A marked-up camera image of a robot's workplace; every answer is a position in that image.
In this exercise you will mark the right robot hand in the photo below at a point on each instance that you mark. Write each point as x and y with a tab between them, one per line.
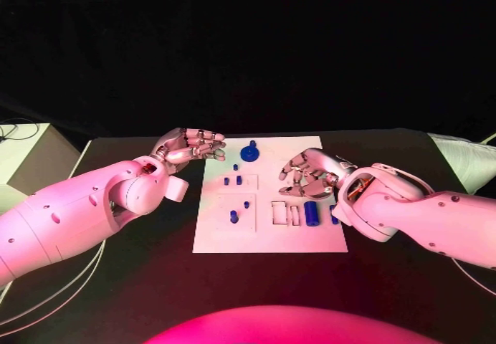
322	166

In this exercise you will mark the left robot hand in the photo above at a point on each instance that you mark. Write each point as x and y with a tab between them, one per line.
183	150

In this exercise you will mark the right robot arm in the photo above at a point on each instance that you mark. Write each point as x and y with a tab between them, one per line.
419	217

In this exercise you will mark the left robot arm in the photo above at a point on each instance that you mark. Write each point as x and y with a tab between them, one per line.
77	204

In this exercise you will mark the white task board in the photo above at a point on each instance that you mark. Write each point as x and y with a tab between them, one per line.
268	233

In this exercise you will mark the blue gear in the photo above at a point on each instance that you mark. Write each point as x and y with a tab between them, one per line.
252	153

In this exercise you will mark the large blue cylinder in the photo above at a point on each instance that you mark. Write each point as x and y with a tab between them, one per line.
312	214

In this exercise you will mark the slim blue cylinder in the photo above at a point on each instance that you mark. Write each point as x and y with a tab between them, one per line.
334	215

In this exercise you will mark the white box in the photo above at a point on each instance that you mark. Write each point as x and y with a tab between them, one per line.
27	161

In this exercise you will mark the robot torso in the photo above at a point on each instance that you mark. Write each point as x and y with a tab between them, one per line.
291	326

